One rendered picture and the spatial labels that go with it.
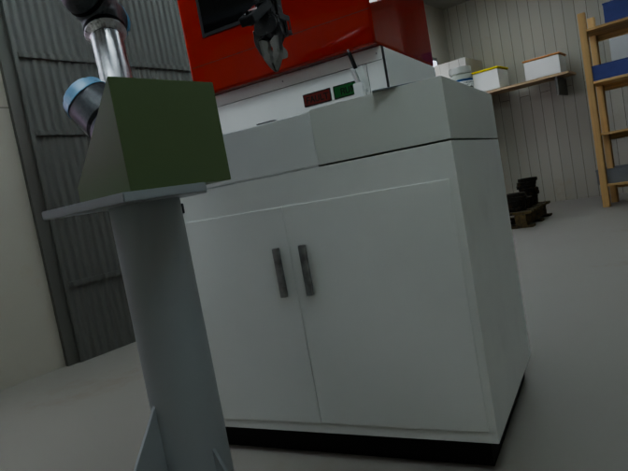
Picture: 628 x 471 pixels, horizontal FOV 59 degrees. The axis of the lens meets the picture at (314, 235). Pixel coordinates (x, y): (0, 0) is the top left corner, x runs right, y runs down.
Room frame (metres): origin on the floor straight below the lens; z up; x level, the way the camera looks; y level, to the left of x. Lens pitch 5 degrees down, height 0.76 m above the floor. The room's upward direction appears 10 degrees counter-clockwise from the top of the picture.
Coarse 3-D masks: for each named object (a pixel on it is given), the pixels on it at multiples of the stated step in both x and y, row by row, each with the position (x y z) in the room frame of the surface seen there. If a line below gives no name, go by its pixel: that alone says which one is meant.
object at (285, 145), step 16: (256, 128) 1.53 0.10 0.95; (272, 128) 1.50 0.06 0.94; (288, 128) 1.48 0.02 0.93; (304, 128) 1.46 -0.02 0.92; (224, 144) 1.58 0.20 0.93; (240, 144) 1.55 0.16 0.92; (256, 144) 1.53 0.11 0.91; (272, 144) 1.51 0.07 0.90; (288, 144) 1.48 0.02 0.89; (304, 144) 1.46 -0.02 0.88; (240, 160) 1.56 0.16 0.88; (256, 160) 1.53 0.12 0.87; (272, 160) 1.51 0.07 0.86; (288, 160) 1.49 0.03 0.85; (304, 160) 1.46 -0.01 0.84; (240, 176) 1.56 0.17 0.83; (256, 176) 1.54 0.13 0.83
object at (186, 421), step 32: (128, 192) 1.07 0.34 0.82; (160, 192) 1.12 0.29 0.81; (192, 192) 1.19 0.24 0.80; (128, 224) 1.20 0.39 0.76; (160, 224) 1.21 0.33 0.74; (128, 256) 1.21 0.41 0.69; (160, 256) 1.20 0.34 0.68; (128, 288) 1.22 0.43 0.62; (160, 288) 1.20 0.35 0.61; (192, 288) 1.25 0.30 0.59; (160, 320) 1.20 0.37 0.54; (192, 320) 1.23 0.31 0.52; (160, 352) 1.20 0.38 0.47; (192, 352) 1.22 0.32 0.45; (160, 384) 1.20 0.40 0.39; (192, 384) 1.21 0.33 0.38; (160, 416) 1.21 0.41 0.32; (192, 416) 1.20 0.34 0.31; (160, 448) 1.21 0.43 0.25; (192, 448) 1.20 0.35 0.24; (224, 448) 1.25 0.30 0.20
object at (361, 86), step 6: (360, 66) 1.66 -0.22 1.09; (354, 72) 1.67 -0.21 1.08; (360, 72) 1.67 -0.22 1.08; (354, 78) 1.69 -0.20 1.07; (360, 78) 1.68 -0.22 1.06; (366, 78) 1.69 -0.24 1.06; (354, 84) 1.67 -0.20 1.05; (360, 84) 1.66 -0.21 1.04; (366, 84) 1.69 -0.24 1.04; (354, 90) 1.67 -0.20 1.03; (360, 90) 1.66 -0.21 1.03; (366, 90) 1.70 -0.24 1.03
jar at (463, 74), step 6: (462, 66) 1.76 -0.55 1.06; (468, 66) 1.77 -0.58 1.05; (450, 72) 1.79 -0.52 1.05; (456, 72) 1.77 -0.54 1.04; (462, 72) 1.77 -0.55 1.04; (468, 72) 1.78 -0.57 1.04; (450, 78) 1.79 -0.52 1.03; (456, 78) 1.77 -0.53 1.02; (462, 78) 1.77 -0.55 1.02; (468, 78) 1.77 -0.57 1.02; (468, 84) 1.77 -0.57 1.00
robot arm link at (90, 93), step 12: (72, 84) 1.32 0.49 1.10; (84, 84) 1.32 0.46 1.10; (96, 84) 1.32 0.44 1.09; (72, 96) 1.31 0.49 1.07; (84, 96) 1.29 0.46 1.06; (96, 96) 1.29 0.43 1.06; (72, 108) 1.31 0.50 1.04; (84, 108) 1.28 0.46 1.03; (96, 108) 1.27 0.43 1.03; (84, 120) 1.28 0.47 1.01; (84, 132) 1.31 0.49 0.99
